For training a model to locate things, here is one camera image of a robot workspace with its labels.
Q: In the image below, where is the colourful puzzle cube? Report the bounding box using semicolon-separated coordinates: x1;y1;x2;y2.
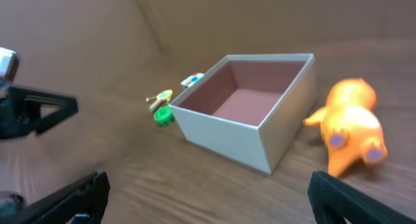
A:
180;73;204;89

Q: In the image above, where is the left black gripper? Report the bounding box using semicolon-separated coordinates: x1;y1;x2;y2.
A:
1;84;78;140

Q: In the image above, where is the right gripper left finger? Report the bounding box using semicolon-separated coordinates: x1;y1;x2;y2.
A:
1;171;111;224

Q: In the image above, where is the orange plastic duck toy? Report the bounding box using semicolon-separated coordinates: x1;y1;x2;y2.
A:
303;78;388;177

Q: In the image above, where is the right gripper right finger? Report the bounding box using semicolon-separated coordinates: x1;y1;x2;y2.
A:
307;171;415;224

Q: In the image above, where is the yellow wooden rattle drum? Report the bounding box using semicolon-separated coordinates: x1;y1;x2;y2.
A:
146;90;173;112

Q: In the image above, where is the white open cardboard box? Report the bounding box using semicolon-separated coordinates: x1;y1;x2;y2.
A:
170;53;316;175

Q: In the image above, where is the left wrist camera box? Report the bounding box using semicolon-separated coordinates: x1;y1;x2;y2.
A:
1;47;20;82

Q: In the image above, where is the green round plastic cap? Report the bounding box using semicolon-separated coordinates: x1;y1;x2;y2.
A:
153;105;175;127

